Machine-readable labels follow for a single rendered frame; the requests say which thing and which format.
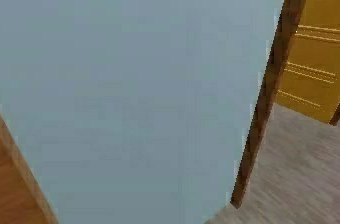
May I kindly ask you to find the yellow room door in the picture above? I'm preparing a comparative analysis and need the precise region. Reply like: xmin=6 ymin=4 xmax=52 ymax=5
xmin=275 ymin=0 xmax=340 ymax=125

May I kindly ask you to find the brown wooden door frame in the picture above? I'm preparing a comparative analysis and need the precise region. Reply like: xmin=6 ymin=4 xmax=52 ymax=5
xmin=229 ymin=0 xmax=340 ymax=210

